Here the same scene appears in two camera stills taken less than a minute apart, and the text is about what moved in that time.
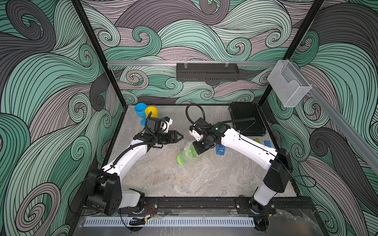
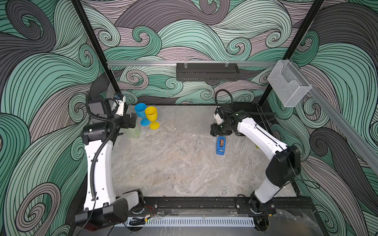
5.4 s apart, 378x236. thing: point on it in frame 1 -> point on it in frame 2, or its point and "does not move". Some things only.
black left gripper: x=173 y=140 -> x=125 y=124
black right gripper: x=198 y=149 -> x=214 y=132
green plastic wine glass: x=189 y=153 -> x=134 y=132
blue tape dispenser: x=220 y=150 does not move
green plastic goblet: x=189 y=156 -> x=134 y=132
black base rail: x=227 y=206 does not move
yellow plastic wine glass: x=151 y=108 does not move
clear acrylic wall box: x=288 y=83 does not move
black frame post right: x=293 y=46 does not move
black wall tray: x=207 y=72 does not move
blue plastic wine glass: x=140 y=108 does not move
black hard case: x=247 y=119 does not move
